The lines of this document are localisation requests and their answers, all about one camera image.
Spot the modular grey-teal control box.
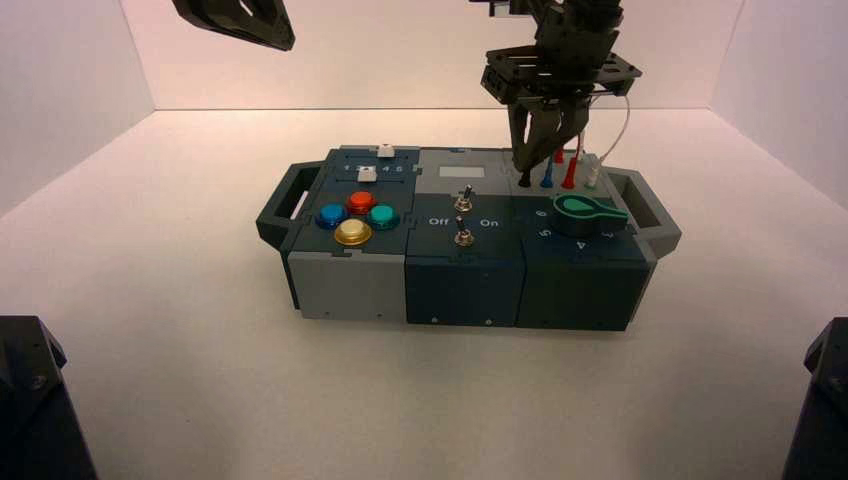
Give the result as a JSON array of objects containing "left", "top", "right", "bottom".
[{"left": 254, "top": 144, "right": 682, "bottom": 333}]

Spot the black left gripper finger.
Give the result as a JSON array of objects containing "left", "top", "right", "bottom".
[{"left": 171, "top": 0, "right": 297, "bottom": 52}]

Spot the yellow round push button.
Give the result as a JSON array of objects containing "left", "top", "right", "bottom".
[{"left": 332, "top": 219, "right": 373, "bottom": 248}]

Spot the blue round push button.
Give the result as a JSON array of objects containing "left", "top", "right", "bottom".
[{"left": 314, "top": 203, "right": 346, "bottom": 231}]

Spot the white jumper wire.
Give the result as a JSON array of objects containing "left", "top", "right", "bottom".
[{"left": 577, "top": 95, "right": 631, "bottom": 190}]

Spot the red jumper wire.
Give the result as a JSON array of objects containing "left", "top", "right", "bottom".
[{"left": 553, "top": 134, "right": 588, "bottom": 191}]

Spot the green rotary selector knob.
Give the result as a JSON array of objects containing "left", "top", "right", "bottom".
[{"left": 551, "top": 193, "right": 629, "bottom": 239}]

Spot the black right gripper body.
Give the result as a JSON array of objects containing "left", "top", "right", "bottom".
[{"left": 480, "top": 0, "right": 643, "bottom": 113}]

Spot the teal round push button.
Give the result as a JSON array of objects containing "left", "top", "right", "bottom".
[{"left": 365, "top": 204, "right": 399, "bottom": 232}]

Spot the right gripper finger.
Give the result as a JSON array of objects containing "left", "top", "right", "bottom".
[
  {"left": 529, "top": 102, "right": 592, "bottom": 168},
  {"left": 508, "top": 105, "right": 533, "bottom": 176}
]

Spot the red round push button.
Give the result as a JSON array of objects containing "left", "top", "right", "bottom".
[{"left": 345, "top": 191, "right": 378, "bottom": 216}]

